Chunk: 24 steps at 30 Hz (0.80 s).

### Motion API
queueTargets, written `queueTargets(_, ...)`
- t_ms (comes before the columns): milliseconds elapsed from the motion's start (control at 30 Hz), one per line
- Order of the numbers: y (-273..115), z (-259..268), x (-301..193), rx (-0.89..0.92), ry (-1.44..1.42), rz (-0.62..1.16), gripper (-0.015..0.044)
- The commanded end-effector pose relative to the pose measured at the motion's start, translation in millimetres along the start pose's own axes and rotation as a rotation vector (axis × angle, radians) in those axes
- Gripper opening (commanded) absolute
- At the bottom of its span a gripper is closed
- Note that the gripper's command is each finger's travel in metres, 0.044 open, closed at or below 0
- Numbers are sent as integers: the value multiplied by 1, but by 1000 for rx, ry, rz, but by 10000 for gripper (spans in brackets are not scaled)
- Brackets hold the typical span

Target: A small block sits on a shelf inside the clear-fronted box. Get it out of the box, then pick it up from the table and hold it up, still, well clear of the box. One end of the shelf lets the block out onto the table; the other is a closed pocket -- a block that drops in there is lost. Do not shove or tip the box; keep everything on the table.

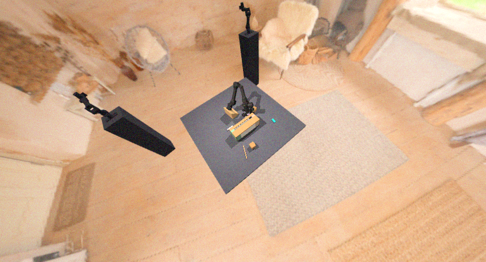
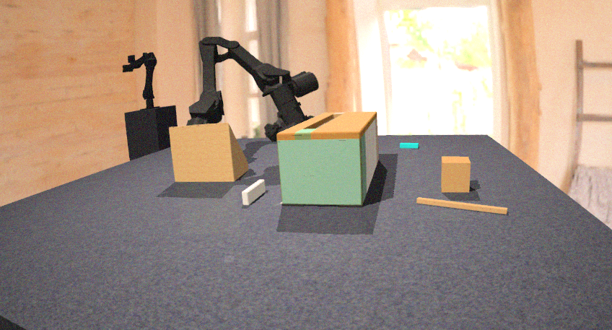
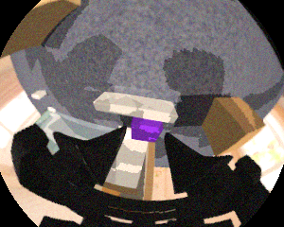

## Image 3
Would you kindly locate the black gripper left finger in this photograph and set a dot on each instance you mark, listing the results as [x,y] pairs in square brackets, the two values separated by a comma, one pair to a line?
[97,155]

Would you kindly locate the small purple block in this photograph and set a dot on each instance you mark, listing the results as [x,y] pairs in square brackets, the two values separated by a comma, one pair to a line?
[145,130]

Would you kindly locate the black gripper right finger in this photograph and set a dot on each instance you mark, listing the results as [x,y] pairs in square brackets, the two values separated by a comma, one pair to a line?
[187,166]

